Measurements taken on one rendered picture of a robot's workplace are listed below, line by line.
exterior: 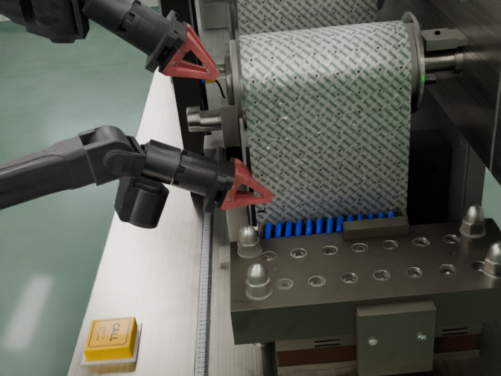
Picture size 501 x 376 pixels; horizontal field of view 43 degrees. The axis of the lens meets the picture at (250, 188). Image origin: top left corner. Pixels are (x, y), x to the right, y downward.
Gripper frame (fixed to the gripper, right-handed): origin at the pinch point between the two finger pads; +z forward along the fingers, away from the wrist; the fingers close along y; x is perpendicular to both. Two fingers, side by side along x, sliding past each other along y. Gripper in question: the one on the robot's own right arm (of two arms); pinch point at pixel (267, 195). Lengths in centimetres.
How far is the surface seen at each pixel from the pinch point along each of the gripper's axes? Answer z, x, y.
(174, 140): -11, -26, -62
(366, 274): 13.3, 1.0, 15.0
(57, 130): -62, -155, -284
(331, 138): 5.1, 12.4, 0.2
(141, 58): -27, -139, -413
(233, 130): -7.4, 5.5, -7.2
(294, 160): 1.5, 7.3, 0.2
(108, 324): -16.8, -25.7, 8.1
